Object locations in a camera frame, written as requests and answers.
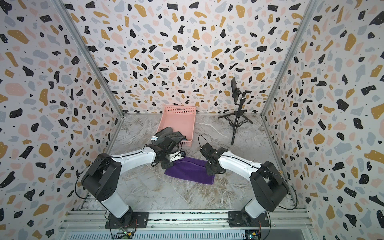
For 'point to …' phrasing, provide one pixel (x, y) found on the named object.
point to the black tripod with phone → (238, 97)
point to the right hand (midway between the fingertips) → (212, 170)
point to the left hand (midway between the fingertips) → (170, 159)
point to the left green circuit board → (124, 235)
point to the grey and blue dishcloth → (158, 136)
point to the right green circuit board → (252, 234)
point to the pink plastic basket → (181, 119)
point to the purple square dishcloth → (191, 169)
